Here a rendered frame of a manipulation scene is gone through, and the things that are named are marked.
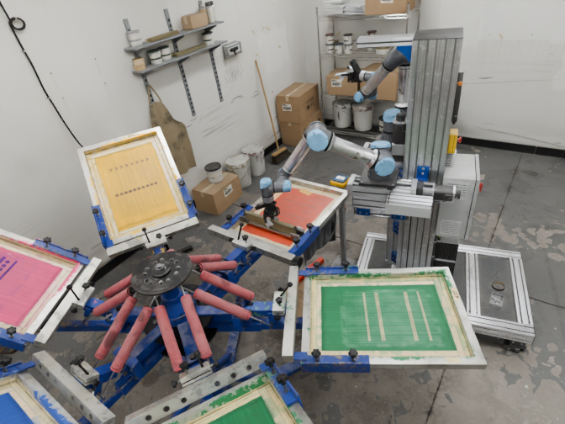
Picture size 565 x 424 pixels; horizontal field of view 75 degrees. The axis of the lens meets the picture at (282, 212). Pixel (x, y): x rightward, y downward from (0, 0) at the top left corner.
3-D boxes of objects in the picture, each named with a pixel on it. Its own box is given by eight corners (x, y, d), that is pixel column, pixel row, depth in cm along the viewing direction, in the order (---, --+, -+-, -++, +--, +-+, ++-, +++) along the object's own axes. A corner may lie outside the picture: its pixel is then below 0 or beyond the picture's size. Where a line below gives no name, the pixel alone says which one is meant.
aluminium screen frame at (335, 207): (286, 179, 307) (286, 175, 305) (351, 195, 277) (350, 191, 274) (223, 233, 257) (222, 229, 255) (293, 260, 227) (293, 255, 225)
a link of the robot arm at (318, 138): (395, 151, 220) (311, 119, 211) (400, 164, 208) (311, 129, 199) (385, 168, 227) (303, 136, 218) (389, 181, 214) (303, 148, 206)
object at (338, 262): (339, 255, 364) (335, 170, 309) (359, 262, 352) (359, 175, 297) (328, 269, 350) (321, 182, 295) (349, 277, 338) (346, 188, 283)
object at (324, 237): (328, 231, 297) (325, 198, 278) (337, 235, 292) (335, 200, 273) (297, 267, 268) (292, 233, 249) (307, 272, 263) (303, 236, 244)
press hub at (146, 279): (219, 371, 278) (163, 230, 200) (260, 397, 257) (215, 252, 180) (181, 416, 253) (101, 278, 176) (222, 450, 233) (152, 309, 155)
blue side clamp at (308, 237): (313, 231, 249) (312, 223, 245) (319, 234, 246) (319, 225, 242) (288, 259, 230) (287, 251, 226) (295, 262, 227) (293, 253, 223)
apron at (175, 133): (193, 164, 446) (167, 75, 385) (198, 165, 442) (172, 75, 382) (160, 185, 412) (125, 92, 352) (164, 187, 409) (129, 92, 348)
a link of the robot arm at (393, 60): (401, 60, 231) (358, 107, 273) (411, 55, 236) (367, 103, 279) (390, 45, 232) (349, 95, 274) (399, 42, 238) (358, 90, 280)
